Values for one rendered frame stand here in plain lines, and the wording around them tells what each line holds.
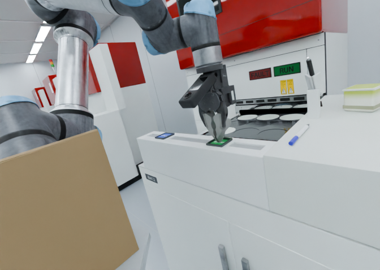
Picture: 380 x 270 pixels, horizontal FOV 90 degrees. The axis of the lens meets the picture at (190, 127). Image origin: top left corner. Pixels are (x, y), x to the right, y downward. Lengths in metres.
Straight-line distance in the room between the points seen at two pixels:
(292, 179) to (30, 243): 0.46
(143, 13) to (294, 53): 0.73
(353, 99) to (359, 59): 1.77
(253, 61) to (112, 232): 0.95
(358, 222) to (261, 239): 0.23
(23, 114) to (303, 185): 0.58
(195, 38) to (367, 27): 2.10
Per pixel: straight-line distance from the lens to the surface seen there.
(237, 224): 0.62
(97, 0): 0.53
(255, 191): 0.51
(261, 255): 0.64
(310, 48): 1.01
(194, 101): 0.45
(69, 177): 0.39
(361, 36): 2.47
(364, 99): 0.71
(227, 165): 0.51
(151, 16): 0.47
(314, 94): 0.66
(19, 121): 0.50
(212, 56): 0.50
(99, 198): 0.41
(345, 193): 0.43
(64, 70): 0.69
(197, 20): 0.51
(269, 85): 1.07
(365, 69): 2.49
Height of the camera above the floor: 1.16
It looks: 14 degrees down
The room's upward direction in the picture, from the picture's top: 12 degrees counter-clockwise
